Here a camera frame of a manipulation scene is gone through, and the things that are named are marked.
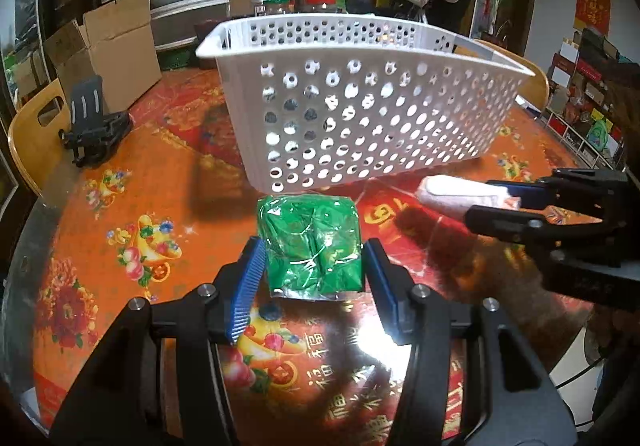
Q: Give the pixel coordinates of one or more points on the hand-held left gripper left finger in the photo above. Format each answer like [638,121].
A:
[247,291]

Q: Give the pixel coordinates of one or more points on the wooden chair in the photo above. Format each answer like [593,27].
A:
[30,146]
[537,86]

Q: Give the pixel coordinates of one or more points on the framed flower painting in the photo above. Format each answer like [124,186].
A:
[517,1]

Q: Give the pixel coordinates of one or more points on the large glass jar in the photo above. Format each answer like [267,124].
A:
[315,1]

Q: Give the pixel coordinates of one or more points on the shelf of small boxes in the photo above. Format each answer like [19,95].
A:
[585,96]

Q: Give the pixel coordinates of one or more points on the green foil packet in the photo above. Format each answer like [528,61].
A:
[310,246]

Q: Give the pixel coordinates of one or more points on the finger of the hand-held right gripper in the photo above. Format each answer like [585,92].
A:
[530,193]
[500,221]

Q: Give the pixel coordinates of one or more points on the white towel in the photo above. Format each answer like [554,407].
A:
[450,193]

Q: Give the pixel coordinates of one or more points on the white perforated plastic basket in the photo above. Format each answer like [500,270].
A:
[375,126]

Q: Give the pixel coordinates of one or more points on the red floral tablecloth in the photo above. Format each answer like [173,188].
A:
[165,186]

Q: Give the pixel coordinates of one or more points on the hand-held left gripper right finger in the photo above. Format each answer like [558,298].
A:
[387,291]

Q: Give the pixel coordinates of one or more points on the open cardboard box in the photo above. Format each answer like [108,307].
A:
[120,56]

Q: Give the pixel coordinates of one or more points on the black phone stand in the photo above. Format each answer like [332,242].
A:
[95,131]

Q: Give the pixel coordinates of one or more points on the dark glass-door cabinet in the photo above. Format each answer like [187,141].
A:
[25,26]

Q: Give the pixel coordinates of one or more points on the small glass jar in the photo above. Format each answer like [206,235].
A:
[275,6]

